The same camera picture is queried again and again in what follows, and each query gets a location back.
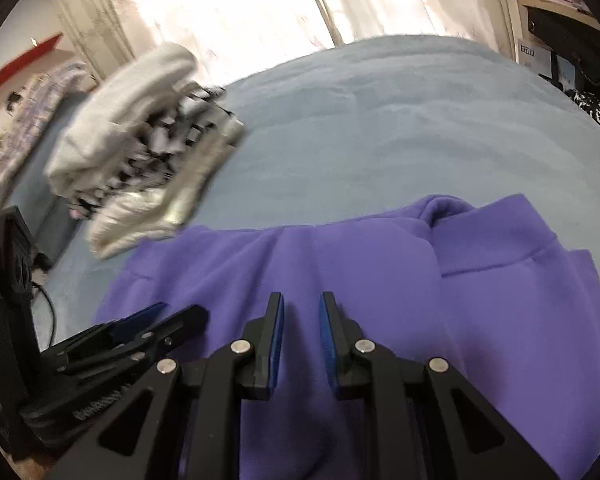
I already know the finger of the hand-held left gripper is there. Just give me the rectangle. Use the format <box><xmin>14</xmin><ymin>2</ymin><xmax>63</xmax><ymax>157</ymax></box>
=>
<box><xmin>55</xmin><ymin>305</ymin><xmax>208</xmax><ymax>376</ymax></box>
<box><xmin>82</xmin><ymin>302</ymin><xmax>168</xmax><ymax>351</ymax></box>

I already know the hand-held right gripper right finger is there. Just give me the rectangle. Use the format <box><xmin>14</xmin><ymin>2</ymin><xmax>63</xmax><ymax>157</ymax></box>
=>
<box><xmin>319</xmin><ymin>291</ymin><xmax>563</xmax><ymax>480</ymax></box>

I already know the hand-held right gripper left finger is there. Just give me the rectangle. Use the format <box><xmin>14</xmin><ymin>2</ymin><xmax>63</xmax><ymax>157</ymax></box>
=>
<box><xmin>47</xmin><ymin>291</ymin><xmax>286</xmax><ymax>480</ymax></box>

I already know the purple hoodie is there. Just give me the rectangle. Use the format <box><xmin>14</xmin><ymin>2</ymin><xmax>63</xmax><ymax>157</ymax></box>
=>
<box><xmin>91</xmin><ymin>193</ymin><xmax>600</xmax><ymax>480</ymax></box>

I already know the silver puffer jacket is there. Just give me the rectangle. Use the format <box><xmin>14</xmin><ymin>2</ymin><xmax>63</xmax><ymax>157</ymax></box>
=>
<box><xmin>86</xmin><ymin>117</ymin><xmax>246</xmax><ymax>261</ymax></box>

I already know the black and white striped garment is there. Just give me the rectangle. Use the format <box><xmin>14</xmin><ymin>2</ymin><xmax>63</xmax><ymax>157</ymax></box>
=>
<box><xmin>67</xmin><ymin>82</ymin><xmax>231</xmax><ymax>221</ymax></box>

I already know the light grey sweater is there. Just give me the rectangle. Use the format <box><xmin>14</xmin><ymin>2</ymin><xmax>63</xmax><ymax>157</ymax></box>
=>
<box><xmin>45</xmin><ymin>42</ymin><xmax>199</xmax><ymax>196</ymax></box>

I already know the grey-blue bed blanket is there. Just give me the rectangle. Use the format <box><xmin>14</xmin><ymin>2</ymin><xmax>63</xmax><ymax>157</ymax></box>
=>
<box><xmin>10</xmin><ymin>35</ymin><xmax>600</xmax><ymax>361</ymax></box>

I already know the purple and white plaid cloth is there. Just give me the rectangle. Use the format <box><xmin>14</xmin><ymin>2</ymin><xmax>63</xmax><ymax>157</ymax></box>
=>
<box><xmin>0</xmin><ymin>62</ymin><xmax>93</xmax><ymax>211</ymax></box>

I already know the cream floral curtain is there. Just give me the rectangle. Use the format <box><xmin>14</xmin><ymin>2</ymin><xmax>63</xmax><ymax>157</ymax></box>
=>
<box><xmin>55</xmin><ymin>0</ymin><xmax>516</xmax><ymax>86</ymax></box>

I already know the white printed box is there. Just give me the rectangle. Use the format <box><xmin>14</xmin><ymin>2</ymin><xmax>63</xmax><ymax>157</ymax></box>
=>
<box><xmin>516</xmin><ymin>40</ymin><xmax>554</xmax><ymax>80</ymax></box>

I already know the black and white patterned cloth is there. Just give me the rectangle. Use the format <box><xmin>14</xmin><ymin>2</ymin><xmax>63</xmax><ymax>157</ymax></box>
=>
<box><xmin>565</xmin><ymin>87</ymin><xmax>600</xmax><ymax>143</ymax></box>

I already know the black object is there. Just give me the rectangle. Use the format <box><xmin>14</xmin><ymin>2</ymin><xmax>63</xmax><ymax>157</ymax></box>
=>
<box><xmin>525</xmin><ymin>7</ymin><xmax>600</xmax><ymax>92</ymax></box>

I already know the black cable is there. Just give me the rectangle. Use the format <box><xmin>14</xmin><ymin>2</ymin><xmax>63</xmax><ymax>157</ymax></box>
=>
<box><xmin>30</xmin><ymin>282</ymin><xmax>58</xmax><ymax>353</ymax></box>

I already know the red wall shelf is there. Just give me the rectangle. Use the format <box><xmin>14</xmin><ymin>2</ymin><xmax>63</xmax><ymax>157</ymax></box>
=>
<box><xmin>0</xmin><ymin>32</ymin><xmax>65</xmax><ymax>103</ymax></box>

